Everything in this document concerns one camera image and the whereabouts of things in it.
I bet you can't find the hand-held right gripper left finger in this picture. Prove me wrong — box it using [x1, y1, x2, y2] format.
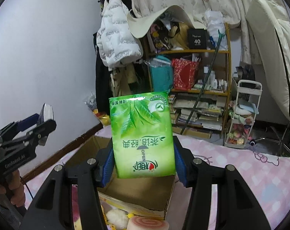
[20, 139, 117, 230]

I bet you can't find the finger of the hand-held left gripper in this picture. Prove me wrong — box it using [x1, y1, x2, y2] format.
[6, 119, 57, 149]
[0, 113, 40, 142]

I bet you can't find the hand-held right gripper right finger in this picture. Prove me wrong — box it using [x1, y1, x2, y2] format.
[172, 135, 271, 230]

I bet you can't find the printed cardboard box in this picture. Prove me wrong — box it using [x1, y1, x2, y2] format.
[64, 135, 176, 221]

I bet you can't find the green tissue pack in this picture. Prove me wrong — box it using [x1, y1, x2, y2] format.
[109, 90, 176, 179]

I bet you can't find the white fluffy plush toy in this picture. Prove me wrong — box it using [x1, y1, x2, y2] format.
[105, 209, 129, 229]

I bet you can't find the person's left hand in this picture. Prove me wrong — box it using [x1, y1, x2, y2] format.
[0, 168, 24, 218]

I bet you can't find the snack bag on floor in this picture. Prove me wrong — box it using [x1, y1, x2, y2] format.
[85, 93, 111, 127]

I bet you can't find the stack of books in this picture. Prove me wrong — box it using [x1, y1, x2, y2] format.
[171, 96, 224, 133]

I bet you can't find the pink swirl roll plush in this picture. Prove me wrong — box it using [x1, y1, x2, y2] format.
[127, 216, 170, 230]

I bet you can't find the pink cat print blanket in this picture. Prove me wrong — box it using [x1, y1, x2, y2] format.
[23, 125, 290, 230]

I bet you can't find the black hanging coat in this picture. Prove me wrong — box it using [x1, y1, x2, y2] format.
[92, 32, 115, 115]

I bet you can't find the white folding chair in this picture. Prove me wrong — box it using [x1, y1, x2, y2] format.
[224, 80, 263, 148]

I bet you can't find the beige hanging coat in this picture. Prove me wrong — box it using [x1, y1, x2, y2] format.
[110, 65, 139, 97]

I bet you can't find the row of small bottles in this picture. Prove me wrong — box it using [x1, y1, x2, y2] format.
[195, 65, 228, 92]

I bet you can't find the red patterned bag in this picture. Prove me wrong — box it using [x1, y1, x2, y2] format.
[172, 58, 199, 91]

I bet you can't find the teal bag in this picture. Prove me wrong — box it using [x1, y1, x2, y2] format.
[148, 56, 174, 93]

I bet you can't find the metal chair base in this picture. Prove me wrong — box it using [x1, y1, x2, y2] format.
[255, 125, 290, 158]

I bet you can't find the green pole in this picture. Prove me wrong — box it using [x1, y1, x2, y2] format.
[181, 30, 225, 135]

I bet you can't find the wooden shelf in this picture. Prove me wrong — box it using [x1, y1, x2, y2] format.
[143, 23, 232, 139]

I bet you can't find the white puffer jacket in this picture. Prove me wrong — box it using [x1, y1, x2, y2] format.
[96, 0, 143, 68]

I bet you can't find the black box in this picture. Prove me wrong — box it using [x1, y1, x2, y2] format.
[188, 28, 207, 50]

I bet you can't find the yellow plush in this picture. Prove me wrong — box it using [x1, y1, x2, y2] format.
[169, 21, 191, 50]

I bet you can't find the dark printed bag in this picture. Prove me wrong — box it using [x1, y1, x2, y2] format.
[150, 23, 174, 51]

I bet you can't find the cream fabric hat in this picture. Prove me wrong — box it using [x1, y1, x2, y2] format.
[127, 5, 196, 39]

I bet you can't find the white plastic bag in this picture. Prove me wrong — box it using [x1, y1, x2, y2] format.
[204, 10, 225, 45]

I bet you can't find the white upright mattress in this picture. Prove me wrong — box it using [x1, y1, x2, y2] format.
[246, 0, 290, 126]

